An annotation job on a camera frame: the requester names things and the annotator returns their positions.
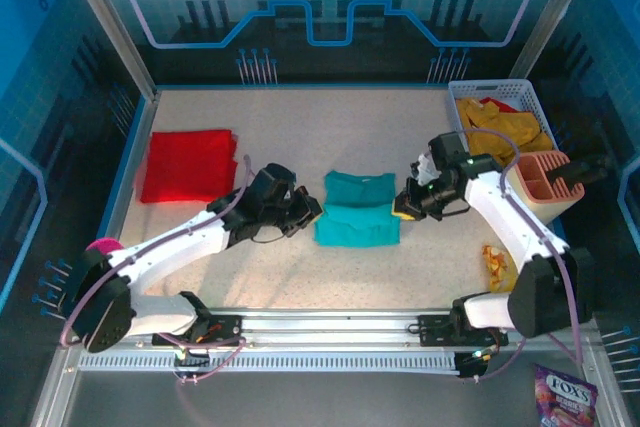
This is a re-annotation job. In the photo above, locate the teal t-shirt with star print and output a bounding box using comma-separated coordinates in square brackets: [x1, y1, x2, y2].
[313, 170, 401, 249]

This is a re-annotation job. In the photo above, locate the yellow t-shirt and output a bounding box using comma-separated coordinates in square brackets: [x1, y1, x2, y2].
[455, 96, 554, 167]

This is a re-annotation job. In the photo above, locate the yellow snack bag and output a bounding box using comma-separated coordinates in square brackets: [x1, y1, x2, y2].
[481, 245, 521, 293]

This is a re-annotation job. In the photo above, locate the red folded t-shirt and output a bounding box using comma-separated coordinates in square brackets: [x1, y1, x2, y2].
[134, 129, 240, 205]

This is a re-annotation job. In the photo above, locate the beige and pink knife holder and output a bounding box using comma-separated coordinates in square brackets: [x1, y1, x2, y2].
[512, 149, 586, 226]

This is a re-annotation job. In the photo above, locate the red cloth in basket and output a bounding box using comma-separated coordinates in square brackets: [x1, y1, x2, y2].
[482, 96, 519, 116]

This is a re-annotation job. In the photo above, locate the white plastic basket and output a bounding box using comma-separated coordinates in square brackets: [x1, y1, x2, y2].
[446, 79, 556, 168]

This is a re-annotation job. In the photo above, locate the pink plastic goblet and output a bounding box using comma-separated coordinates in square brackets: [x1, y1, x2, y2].
[84, 237, 124, 256]

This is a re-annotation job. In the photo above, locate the purple Fox's candy bag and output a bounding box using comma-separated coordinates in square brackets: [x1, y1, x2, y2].
[533, 362, 600, 427]

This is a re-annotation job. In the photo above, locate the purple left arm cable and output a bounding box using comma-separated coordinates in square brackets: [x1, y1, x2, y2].
[59, 154, 251, 386]

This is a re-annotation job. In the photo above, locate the aluminium mounting rail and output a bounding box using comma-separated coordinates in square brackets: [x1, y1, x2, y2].
[119, 307, 599, 354]

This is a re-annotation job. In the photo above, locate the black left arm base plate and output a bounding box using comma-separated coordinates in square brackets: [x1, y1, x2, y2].
[151, 310, 246, 348]

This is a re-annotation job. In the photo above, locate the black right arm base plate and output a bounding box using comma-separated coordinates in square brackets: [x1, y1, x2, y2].
[417, 313, 510, 348]

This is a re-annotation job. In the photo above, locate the white slotted cable duct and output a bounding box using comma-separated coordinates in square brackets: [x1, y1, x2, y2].
[78, 350, 462, 374]

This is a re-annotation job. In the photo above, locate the aluminium frame post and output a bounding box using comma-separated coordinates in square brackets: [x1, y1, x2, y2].
[508, 0, 604, 82]
[55, 0, 160, 102]

